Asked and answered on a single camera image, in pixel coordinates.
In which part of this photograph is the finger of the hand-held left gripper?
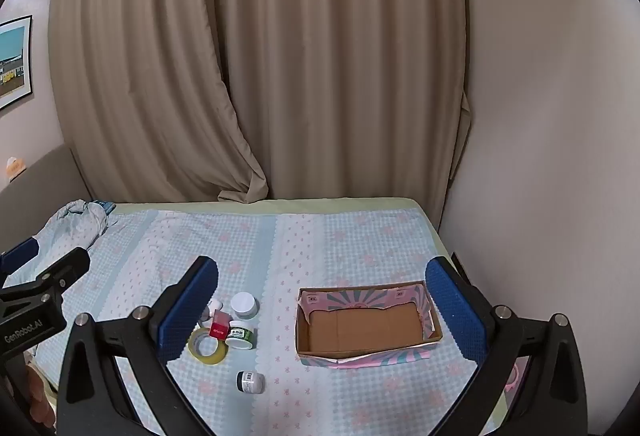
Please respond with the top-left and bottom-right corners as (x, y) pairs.
(0, 247), (92, 305)
(0, 237), (42, 275)

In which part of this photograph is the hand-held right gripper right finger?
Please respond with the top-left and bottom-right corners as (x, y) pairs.
(425, 256), (588, 436)

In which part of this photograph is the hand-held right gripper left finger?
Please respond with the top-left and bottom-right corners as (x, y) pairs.
(55, 256), (221, 436)

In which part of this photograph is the white bottle with red cap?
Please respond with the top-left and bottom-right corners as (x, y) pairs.
(200, 299), (224, 324)

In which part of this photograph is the small red box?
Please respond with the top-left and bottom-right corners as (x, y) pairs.
(209, 310), (232, 341)

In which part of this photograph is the yellow tape roll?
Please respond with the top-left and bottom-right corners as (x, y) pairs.
(188, 327), (228, 364)

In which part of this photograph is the white lid jar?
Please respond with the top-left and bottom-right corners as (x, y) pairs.
(230, 292), (259, 319)

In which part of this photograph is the green label white jar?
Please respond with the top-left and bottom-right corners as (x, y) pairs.
(225, 320), (255, 350)

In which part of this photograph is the small black jar white label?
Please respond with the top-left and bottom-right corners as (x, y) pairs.
(236, 370), (264, 393)

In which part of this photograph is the patterned cardboard box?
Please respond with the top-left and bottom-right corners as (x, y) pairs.
(295, 280), (443, 369)

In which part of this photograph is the person's left hand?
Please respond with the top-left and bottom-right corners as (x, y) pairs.
(26, 365), (57, 428)

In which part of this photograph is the crumpled light blue cloth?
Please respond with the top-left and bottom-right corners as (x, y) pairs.
(32, 200), (118, 261)

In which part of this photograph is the grey padded headboard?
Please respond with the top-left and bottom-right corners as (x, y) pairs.
(0, 143), (93, 257)

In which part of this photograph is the light green bed sheet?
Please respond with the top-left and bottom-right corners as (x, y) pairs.
(107, 197), (511, 436)

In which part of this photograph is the beige curtain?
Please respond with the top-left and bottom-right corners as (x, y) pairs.
(47, 0), (471, 231)

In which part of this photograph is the pink plastic ring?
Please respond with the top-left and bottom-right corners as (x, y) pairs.
(502, 361), (533, 392)

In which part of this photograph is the framed wall poster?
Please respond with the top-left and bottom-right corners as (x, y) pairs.
(0, 14), (35, 111)

